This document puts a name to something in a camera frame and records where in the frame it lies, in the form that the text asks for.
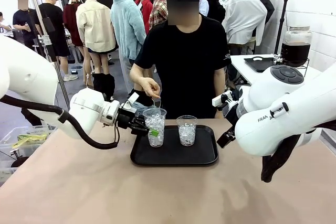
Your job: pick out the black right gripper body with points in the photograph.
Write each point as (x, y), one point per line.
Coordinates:
(231, 119)

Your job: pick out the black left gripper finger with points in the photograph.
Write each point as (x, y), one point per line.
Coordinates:
(140, 131)
(140, 122)

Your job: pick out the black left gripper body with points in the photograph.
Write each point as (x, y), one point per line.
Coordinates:
(127, 119)

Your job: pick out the tall clear plastic cup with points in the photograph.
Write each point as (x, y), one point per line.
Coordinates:
(156, 119)

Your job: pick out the small clear plastic spoon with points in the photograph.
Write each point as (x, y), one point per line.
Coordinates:
(157, 102)

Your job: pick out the short clear plastic cup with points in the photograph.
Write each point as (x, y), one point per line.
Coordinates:
(187, 132)

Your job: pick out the person's left forearm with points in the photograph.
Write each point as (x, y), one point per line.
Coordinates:
(220, 90)

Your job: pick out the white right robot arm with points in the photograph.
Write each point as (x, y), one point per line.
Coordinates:
(288, 119)

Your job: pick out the person's right forearm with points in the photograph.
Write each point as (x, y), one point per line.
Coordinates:
(135, 74)

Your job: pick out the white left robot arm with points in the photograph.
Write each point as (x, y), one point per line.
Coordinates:
(26, 72)

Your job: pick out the person's right hand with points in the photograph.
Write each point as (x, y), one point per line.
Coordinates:
(149, 86)

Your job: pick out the black fuzzy boot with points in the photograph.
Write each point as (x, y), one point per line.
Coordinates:
(97, 85)
(109, 86)

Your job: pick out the black serving tray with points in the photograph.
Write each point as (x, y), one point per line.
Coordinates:
(173, 155)

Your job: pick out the white side table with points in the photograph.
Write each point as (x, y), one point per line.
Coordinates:
(241, 66)

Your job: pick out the black side tray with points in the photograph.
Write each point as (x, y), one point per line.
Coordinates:
(258, 65)

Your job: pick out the person in black t-shirt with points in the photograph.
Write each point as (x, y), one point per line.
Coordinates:
(183, 64)

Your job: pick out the mannequin in light blue fleece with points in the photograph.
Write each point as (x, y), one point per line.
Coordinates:
(127, 30)

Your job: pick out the glass tea dispenser jar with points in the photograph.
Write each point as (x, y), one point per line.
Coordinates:
(296, 48)

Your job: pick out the mannequin in cream jacket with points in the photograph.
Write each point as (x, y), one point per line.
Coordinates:
(95, 24)

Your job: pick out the yellow green packet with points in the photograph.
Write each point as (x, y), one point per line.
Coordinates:
(29, 140)

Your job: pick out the mannequin in white shirt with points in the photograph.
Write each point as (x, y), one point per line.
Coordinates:
(244, 16)

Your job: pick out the black light stand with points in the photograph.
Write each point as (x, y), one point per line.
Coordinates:
(281, 24)

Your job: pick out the mannequin in red jacket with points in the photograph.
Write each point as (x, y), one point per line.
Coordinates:
(147, 11)

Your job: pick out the mannequin in maroon jacket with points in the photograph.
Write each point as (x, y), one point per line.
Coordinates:
(72, 22)

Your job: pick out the mannequin in plaid hoodie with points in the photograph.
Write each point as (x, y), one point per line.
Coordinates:
(158, 9)

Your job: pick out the black round base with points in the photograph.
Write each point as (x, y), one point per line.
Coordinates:
(19, 161)

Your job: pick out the mannequin in blue shirt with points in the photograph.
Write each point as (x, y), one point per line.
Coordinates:
(203, 6)

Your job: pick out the clear plastic storage bin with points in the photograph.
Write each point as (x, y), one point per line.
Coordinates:
(10, 134)

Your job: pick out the mannequin in black coat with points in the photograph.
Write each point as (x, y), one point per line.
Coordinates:
(267, 6)

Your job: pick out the bystander in black shorts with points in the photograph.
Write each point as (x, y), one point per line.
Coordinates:
(53, 16)

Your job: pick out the bystander in black t-shirt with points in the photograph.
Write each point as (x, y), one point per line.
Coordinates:
(25, 22)

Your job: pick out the slanted metal pole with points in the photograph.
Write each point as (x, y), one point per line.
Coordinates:
(36, 1)

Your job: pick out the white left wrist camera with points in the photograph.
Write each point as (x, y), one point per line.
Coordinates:
(133, 98)

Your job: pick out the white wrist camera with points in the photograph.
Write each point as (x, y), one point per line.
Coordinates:
(220, 100)
(133, 98)

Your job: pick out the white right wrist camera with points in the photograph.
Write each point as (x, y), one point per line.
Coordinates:
(220, 100)

